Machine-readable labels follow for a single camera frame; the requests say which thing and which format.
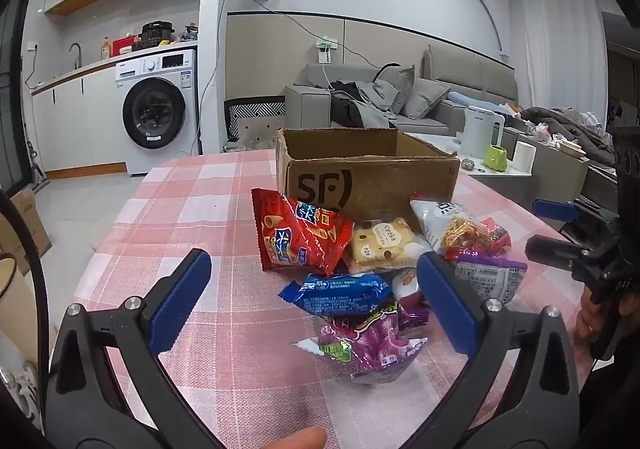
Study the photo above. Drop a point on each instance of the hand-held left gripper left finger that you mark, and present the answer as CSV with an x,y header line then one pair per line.
x,y
182,299

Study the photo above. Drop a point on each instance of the purple snack packet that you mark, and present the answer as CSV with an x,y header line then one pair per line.
x,y
380,339

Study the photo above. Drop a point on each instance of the person's left hand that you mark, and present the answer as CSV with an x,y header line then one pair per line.
x,y
300,439

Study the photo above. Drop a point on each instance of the small green container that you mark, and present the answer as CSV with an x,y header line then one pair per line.
x,y
494,158

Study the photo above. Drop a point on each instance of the white tissue roll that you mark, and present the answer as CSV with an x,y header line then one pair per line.
x,y
523,158

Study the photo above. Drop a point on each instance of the grey cushion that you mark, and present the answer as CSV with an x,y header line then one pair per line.
x,y
425,99
395,86

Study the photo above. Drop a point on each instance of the white washing machine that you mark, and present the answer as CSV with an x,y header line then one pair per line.
x,y
155,114

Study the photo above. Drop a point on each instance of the dark jacket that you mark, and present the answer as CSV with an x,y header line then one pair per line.
x,y
355,106

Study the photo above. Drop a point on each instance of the white wall socket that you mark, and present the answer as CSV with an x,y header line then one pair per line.
x,y
326,51

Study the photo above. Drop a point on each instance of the yellow bottle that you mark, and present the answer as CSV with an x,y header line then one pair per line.
x,y
105,50

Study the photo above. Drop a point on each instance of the black pressure cooker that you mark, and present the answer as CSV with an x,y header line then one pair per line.
x,y
156,34

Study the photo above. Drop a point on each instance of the marble coffee table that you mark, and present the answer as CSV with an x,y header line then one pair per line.
x,y
440,144

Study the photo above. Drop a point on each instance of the white electric kettle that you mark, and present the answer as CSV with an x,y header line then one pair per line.
x,y
477,134

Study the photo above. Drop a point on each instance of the red and white packet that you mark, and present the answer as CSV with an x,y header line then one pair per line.
x,y
405,284

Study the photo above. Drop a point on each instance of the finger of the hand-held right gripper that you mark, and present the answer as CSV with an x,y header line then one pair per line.
x,y
555,253
552,210

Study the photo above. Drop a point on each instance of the yellow bread packet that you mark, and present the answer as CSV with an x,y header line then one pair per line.
x,y
380,244

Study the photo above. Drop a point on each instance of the person's right hand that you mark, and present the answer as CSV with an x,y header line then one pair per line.
x,y
585,319

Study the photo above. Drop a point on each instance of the blue snack packet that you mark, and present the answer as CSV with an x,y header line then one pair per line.
x,y
340,294

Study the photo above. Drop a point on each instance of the purple packet with white label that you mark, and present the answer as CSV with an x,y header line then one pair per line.
x,y
485,274

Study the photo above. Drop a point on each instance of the brown cardboard box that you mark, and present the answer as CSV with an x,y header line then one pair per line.
x,y
370,179

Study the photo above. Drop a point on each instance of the grey blanket pile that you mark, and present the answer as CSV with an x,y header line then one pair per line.
x,y
565,124

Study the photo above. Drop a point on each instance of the pink checked tablecloth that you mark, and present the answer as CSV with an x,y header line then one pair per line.
x,y
200,209

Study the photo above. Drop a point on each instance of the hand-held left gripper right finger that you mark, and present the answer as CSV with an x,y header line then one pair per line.
x,y
445,299

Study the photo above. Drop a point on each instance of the red box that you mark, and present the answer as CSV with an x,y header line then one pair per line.
x,y
124,46

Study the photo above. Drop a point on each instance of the white curtain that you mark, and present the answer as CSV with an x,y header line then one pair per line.
x,y
550,54

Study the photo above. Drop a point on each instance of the kitchen faucet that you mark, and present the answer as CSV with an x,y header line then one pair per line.
x,y
78,51

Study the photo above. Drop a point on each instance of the grey sofa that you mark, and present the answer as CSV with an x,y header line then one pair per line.
x,y
492,74

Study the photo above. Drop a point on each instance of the small red snack packet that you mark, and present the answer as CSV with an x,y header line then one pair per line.
x,y
497,234

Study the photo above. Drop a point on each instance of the cardboard box on floor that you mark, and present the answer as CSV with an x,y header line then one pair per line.
x,y
30,229

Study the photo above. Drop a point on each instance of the light blue pillow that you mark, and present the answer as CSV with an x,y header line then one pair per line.
x,y
472,100

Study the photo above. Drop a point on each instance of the white lower kitchen cabinets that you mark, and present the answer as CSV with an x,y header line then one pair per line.
x,y
80,119

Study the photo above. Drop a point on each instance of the white noodle snack packet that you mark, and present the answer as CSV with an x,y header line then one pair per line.
x,y
440,224

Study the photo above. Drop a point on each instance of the white shoes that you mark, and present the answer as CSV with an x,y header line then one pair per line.
x,y
25,379

